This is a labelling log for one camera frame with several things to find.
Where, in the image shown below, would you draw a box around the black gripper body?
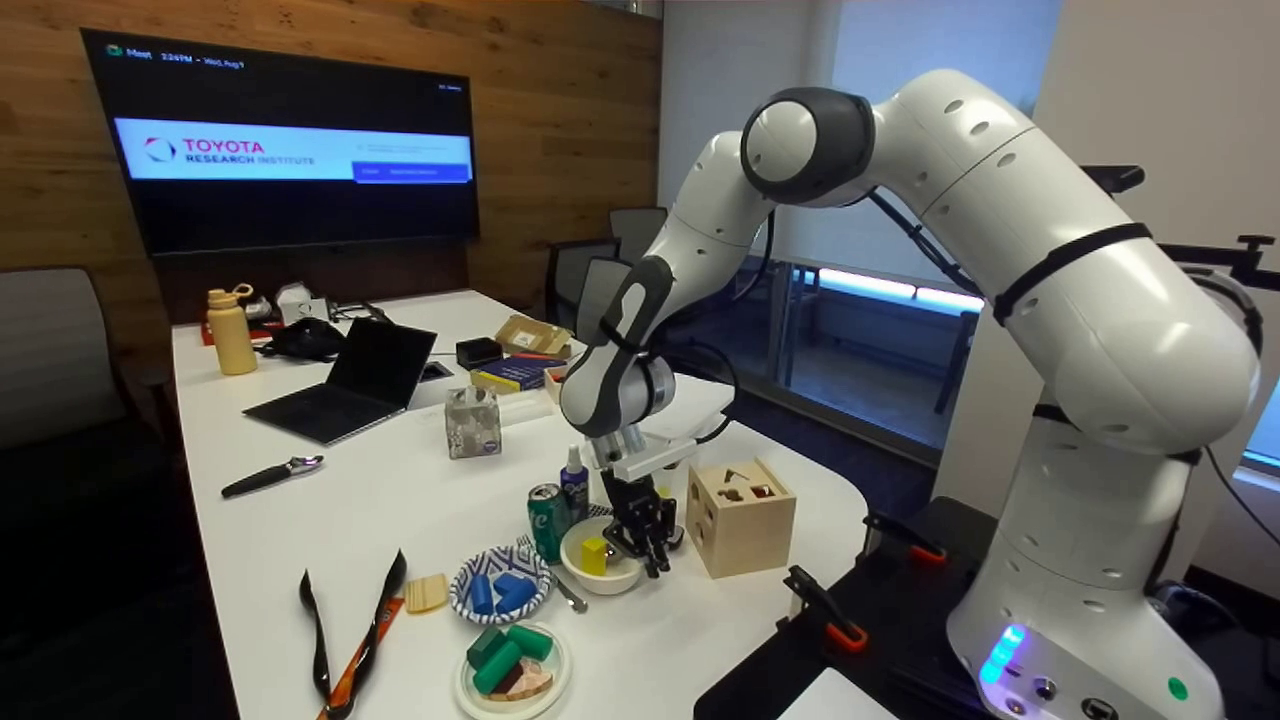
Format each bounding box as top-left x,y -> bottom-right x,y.
604,463 -> 685,541

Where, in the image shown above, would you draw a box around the white bowl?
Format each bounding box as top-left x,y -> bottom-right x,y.
550,514 -> 657,600

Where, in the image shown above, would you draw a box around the blue patterned bowl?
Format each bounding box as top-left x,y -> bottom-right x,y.
448,541 -> 555,634

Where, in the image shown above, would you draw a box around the yellow block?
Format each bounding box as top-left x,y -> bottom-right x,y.
570,531 -> 614,576

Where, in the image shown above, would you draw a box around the small blue-capped bottle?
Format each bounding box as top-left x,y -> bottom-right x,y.
555,443 -> 593,529

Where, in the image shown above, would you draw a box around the wooden shape sorter box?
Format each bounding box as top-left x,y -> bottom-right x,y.
685,455 -> 801,583

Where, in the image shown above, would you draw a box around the thin metal utensil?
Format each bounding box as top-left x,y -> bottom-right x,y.
546,571 -> 593,617

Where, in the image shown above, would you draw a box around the green soda can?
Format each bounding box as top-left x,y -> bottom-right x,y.
525,480 -> 570,570

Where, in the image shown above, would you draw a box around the blue block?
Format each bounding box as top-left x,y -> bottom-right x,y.
466,570 -> 537,619

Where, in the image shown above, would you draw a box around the green block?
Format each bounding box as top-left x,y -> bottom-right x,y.
502,619 -> 555,664
462,627 -> 521,699

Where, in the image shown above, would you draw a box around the black and orange clamp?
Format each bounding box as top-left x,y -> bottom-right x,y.
779,561 -> 877,660
859,514 -> 951,576

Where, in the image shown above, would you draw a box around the tan wedge piece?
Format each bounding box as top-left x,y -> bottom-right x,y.
499,660 -> 558,703

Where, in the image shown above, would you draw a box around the blue book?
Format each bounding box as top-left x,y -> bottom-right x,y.
471,353 -> 565,396

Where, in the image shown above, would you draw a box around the cardboard box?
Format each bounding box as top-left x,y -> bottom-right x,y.
491,312 -> 574,369

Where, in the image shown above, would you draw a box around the grey office chair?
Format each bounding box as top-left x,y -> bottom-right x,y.
606,205 -> 669,264
570,256 -> 633,353
546,238 -> 621,334

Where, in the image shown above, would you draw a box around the tan cracker piece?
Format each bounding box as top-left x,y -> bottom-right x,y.
398,571 -> 457,619

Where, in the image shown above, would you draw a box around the small black box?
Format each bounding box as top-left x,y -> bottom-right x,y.
453,336 -> 506,375

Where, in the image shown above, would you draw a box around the white plate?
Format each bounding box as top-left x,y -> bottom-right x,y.
453,623 -> 574,720

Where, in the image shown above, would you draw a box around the black and orange tongs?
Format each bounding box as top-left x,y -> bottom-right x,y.
294,550 -> 411,720

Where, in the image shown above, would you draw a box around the black mounting board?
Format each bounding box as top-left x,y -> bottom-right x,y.
693,493 -> 1045,720

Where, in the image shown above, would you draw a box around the black laptop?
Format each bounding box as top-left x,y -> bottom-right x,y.
240,315 -> 438,449

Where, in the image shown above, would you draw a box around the black marker pen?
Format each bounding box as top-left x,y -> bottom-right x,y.
214,452 -> 327,506

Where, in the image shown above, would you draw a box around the white rounded object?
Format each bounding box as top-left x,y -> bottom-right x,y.
273,282 -> 334,330

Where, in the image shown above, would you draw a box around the yellow bottle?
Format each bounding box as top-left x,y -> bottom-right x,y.
200,282 -> 261,382

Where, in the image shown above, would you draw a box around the white window blind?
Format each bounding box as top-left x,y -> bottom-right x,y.
658,0 -> 1073,301

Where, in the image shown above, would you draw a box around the wall-mounted TV screen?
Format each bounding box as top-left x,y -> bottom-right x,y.
81,28 -> 484,260

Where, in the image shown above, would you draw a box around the black camera on stand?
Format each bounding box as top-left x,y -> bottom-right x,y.
1078,162 -> 1280,291

